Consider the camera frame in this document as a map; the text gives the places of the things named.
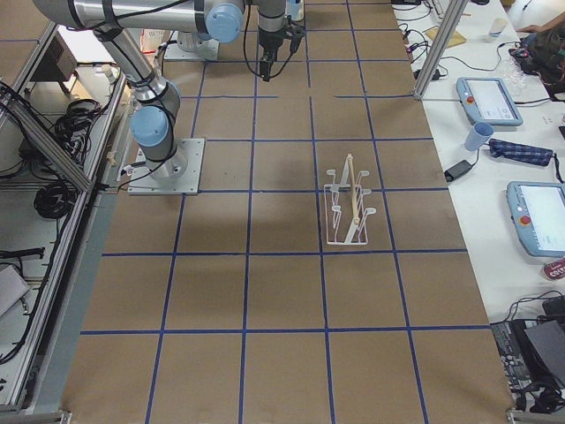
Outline black power adapter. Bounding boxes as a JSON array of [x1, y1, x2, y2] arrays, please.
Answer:
[[444, 160, 474, 183]]

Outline blue plaid folded umbrella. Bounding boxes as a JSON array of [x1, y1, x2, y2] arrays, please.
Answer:
[[488, 139, 554, 167]]

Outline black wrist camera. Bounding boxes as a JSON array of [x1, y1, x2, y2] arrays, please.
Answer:
[[284, 15, 305, 56]]

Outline wooden rack rod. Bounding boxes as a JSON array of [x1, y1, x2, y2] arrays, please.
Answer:
[[346, 154, 360, 225]]

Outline upper teach pendant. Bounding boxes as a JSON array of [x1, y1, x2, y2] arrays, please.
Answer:
[[456, 78, 523, 127]]

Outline white paper cup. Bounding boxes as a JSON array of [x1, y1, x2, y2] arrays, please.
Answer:
[[488, 18, 508, 40]]

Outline black laptop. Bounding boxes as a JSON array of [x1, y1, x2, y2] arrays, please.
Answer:
[[510, 319, 564, 389]]

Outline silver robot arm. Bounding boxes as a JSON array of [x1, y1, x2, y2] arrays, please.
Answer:
[[34, 1, 305, 177]]

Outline coiled black cables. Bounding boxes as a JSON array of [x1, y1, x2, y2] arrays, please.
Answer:
[[48, 99, 109, 151]]

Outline teach pendant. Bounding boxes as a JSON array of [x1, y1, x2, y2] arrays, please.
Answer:
[[456, 78, 523, 127], [506, 181, 564, 258]]

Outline white wire cup rack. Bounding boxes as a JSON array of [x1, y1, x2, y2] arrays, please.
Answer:
[[323, 160, 377, 246]]

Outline lower teach pendant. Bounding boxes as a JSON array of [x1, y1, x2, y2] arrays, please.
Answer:
[[506, 181, 564, 258]]

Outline aluminium frame rail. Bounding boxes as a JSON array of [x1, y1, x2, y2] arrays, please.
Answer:
[[1, 82, 94, 192]]

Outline blue cup on side table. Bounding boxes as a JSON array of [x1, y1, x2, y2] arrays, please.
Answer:
[[463, 122, 493, 151]]

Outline aluminium frame post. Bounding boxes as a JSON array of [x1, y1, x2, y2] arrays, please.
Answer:
[[413, 0, 468, 100]]

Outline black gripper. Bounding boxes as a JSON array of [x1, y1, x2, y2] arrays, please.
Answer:
[[258, 27, 283, 81]]

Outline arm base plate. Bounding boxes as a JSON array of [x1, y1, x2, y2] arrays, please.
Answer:
[[127, 139, 206, 195], [164, 32, 219, 62]]

